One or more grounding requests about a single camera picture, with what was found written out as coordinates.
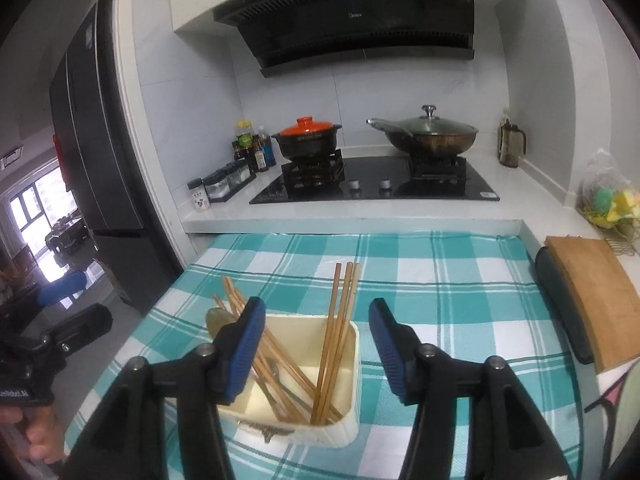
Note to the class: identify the blue label bottle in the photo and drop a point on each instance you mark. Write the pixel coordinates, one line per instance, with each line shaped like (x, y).
(270, 152)

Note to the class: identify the black glass gas stove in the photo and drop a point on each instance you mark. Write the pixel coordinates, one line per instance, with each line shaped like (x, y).
(320, 195)

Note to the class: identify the black clay pot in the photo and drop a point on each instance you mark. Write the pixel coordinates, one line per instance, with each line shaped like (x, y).
(307, 146)

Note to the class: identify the glass wok lid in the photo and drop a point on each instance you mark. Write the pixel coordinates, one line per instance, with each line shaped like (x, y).
(430, 125)

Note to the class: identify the bunch of wooden chopsticks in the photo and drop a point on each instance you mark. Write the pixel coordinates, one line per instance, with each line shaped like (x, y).
(336, 340)

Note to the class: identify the yellow cap oil bottle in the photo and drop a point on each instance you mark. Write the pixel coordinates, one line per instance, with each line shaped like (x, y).
(245, 137)

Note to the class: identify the dark water jug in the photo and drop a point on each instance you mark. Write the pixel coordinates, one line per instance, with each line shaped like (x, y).
(511, 147)

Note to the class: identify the ceiling vent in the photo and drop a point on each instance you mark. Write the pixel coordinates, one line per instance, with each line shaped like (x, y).
(11, 157)

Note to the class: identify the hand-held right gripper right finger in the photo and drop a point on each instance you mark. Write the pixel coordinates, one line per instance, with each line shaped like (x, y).
(392, 355)

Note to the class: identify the red hanging decoration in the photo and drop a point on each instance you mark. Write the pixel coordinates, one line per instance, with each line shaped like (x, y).
(58, 160)

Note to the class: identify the dark sauce bottle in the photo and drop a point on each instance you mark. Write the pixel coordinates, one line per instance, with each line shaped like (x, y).
(261, 157)

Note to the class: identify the dark wok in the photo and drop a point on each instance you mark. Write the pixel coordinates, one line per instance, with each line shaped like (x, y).
(435, 144)

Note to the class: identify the dark grey refrigerator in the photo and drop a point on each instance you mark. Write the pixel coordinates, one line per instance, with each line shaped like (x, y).
(85, 160)

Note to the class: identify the wooden cutting board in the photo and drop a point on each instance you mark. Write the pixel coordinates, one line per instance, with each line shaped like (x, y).
(595, 300)

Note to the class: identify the cream utensil holder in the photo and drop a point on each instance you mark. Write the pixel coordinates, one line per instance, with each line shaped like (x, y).
(340, 430)

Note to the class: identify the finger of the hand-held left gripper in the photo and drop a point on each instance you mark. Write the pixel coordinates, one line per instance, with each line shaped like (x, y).
(75, 331)
(62, 288)

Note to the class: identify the dark living room furniture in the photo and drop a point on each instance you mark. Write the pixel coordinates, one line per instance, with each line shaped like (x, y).
(65, 235)

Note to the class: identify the small white label shaker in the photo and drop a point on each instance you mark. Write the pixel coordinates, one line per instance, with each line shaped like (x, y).
(197, 196)

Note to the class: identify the clear plastic bag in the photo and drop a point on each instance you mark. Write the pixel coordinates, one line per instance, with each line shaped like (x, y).
(607, 200)

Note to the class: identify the person's left hand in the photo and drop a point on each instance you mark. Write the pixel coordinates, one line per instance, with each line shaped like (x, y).
(42, 435)

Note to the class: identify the teal plaid tablecloth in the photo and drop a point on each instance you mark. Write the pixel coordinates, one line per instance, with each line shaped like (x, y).
(450, 285)

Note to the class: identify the large steel spoon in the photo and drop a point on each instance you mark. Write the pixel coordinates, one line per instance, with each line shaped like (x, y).
(218, 322)

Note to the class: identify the red pot lid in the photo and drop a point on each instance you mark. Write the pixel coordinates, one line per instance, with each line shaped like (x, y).
(305, 127)

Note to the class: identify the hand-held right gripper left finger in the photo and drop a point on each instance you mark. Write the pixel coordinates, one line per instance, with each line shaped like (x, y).
(245, 355)

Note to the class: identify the black range hood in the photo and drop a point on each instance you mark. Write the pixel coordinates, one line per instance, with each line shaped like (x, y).
(350, 15)

